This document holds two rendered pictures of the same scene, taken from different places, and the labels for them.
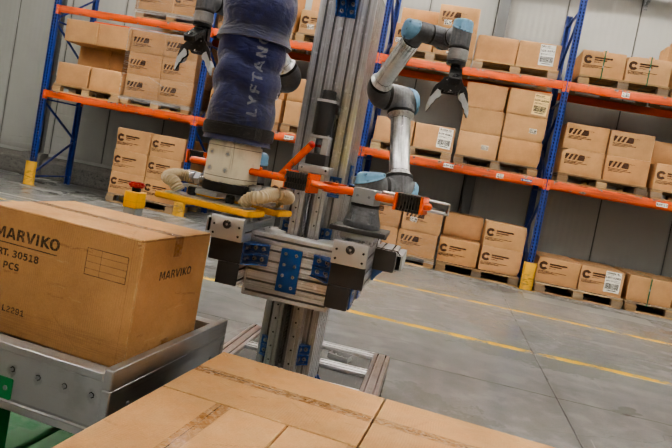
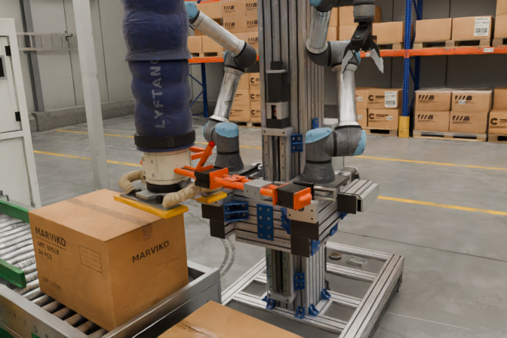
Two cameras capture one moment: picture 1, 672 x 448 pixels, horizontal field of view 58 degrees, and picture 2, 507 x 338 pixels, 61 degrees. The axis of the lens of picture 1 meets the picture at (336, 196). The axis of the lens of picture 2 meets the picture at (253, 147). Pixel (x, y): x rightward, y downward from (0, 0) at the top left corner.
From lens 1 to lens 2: 0.85 m
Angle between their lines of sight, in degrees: 23
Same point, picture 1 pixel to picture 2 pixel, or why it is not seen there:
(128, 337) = (112, 311)
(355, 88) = (299, 53)
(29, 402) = not seen: outside the picture
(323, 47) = (266, 23)
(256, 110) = (164, 121)
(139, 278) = (109, 268)
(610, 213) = not seen: outside the picture
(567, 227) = not seen: outside the picture
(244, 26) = (136, 53)
